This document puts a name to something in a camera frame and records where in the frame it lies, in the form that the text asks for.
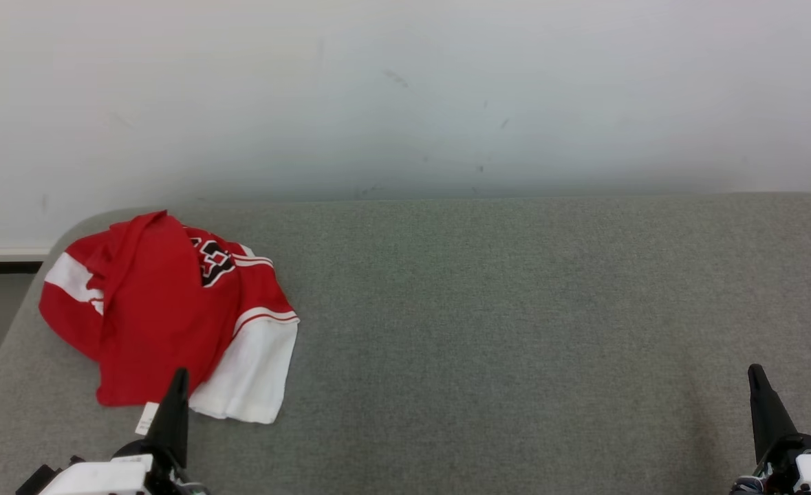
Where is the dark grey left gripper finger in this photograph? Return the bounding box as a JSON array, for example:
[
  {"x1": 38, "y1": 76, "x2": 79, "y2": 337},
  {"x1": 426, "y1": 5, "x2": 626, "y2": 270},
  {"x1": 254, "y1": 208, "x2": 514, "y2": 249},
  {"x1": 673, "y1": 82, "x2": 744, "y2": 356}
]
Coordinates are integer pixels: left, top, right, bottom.
[{"x1": 145, "y1": 368, "x2": 191, "y2": 475}]

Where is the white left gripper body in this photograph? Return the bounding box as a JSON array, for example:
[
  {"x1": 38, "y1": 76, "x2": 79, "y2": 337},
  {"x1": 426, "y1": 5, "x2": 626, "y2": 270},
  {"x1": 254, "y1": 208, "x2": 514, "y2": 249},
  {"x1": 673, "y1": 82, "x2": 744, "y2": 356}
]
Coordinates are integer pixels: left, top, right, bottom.
[{"x1": 39, "y1": 440, "x2": 208, "y2": 495}]

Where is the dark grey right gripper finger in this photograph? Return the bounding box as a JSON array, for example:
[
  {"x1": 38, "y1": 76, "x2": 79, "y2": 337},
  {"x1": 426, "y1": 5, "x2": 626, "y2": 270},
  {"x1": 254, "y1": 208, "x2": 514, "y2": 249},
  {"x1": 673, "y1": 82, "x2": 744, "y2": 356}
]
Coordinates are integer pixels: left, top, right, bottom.
[{"x1": 748, "y1": 364, "x2": 799, "y2": 463}]

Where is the red and white shirt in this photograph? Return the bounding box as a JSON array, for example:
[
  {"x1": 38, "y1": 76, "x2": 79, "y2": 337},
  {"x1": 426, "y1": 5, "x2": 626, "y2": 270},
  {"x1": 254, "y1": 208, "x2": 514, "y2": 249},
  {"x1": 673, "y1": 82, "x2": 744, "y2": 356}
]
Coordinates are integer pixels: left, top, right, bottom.
[{"x1": 39, "y1": 210, "x2": 301, "y2": 425}]

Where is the white baseboard strip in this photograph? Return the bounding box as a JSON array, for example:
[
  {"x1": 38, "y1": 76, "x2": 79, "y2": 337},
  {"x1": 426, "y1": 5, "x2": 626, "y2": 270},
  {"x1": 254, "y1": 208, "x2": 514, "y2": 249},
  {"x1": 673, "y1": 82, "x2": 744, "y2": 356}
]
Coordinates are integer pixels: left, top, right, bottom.
[{"x1": 0, "y1": 247, "x2": 52, "y2": 264}]

